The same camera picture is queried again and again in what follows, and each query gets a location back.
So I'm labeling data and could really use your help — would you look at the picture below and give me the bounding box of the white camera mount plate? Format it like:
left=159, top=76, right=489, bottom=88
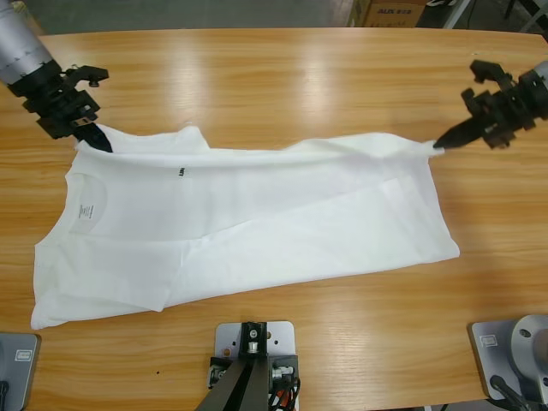
left=213, top=320, right=299, bottom=360

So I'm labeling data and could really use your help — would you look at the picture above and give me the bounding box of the white t-shirt with black logo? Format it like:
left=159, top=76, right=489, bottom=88
left=29, top=123, right=462, bottom=331

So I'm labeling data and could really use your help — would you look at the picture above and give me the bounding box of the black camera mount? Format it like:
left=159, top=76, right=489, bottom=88
left=63, top=64, right=110, bottom=90
left=469, top=59, right=515, bottom=93

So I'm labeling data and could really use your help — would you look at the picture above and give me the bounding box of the white table leg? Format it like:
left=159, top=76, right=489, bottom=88
left=442, top=0, right=472, bottom=30
left=520, top=0, right=547, bottom=34

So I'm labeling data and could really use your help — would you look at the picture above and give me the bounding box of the black bracket with silver bolt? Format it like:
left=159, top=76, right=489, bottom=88
left=238, top=321, right=270, bottom=360

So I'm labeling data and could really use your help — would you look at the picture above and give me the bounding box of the cardboard box with blue print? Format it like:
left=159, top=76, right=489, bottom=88
left=363, top=0, right=426, bottom=27

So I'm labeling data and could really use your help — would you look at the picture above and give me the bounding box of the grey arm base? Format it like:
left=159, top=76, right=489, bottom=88
left=466, top=314, right=548, bottom=403
left=0, top=331, right=43, bottom=411

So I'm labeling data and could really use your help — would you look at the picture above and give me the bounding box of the black clamp with bolt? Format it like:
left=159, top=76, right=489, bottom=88
left=267, top=353, right=301, bottom=391
left=206, top=354, right=235, bottom=390

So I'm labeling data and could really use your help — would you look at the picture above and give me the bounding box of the orange cable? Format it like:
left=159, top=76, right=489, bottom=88
left=269, top=386, right=293, bottom=407

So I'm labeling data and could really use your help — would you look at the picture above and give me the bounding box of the black cable at post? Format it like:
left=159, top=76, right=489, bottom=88
left=283, top=376, right=306, bottom=411

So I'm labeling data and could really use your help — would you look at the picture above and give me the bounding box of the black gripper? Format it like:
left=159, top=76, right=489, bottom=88
left=432, top=85, right=539, bottom=152
left=7, top=62, right=115, bottom=154

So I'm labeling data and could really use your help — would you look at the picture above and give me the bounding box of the dark camera post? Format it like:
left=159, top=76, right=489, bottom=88
left=194, top=358, right=275, bottom=411

